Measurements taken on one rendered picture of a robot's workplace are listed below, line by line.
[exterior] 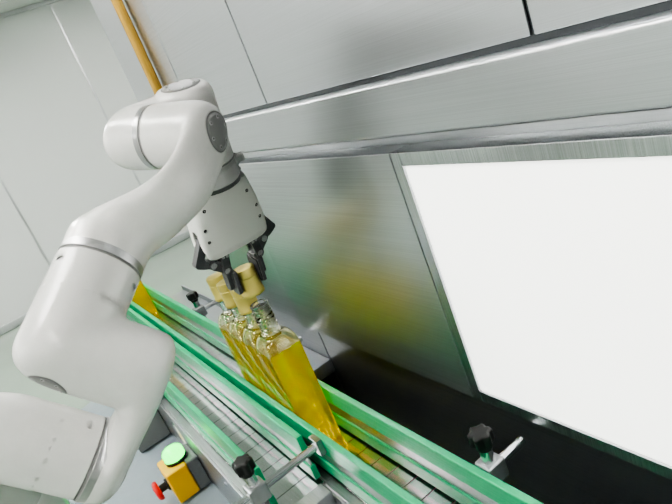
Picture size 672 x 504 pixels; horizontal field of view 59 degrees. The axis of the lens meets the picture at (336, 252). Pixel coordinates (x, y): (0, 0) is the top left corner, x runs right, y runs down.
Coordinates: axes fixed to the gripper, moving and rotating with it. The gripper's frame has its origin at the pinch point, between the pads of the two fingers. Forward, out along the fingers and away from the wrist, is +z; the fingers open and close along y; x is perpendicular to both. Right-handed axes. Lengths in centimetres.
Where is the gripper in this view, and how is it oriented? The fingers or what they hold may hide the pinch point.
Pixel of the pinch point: (245, 273)
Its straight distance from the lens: 89.7
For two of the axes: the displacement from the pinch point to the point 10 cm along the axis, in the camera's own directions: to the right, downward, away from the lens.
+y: -7.7, 4.7, -4.4
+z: 2.0, 8.3, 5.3
